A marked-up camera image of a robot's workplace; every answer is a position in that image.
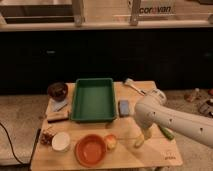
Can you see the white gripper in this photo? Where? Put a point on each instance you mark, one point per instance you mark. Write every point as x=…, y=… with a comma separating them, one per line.
x=147, y=133

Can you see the yellow banana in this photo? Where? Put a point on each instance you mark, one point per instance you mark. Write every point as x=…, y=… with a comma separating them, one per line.
x=139, y=141

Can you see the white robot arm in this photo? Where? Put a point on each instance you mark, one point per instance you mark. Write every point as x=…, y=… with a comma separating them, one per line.
x=150, y=109

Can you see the red bowl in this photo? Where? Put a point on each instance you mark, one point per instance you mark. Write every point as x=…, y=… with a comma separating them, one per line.
x=90, y=150

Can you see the dark brown bowl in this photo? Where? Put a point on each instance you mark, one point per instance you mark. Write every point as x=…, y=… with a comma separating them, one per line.
x=58, y=91

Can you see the green cucumber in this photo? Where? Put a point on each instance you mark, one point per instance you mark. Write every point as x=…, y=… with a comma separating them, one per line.
x=166, y=133

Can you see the blue sponge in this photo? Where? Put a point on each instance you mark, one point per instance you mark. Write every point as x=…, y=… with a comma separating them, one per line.
x=124, y=109

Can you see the orange peach fruit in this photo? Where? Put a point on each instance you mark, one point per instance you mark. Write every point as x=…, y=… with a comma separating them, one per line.
x=111, y=141

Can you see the green plastic tray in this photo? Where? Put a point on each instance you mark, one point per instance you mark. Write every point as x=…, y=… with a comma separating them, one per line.
x=93, y=101

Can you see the white cup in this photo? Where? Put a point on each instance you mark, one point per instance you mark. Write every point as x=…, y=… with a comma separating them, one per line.
x=61, y=142

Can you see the wooden block brush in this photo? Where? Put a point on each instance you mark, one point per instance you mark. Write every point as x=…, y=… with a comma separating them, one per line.
x=57, y=116

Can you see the knife on cutting board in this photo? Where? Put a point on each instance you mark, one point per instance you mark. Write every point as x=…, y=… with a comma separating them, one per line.
x=58, y=106

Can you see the brown small toy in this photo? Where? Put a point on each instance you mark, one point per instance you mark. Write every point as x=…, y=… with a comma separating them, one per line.
x=46, y=138

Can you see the cardboard box with logo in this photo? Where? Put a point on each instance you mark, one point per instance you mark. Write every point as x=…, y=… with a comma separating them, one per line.
x=156, y=7

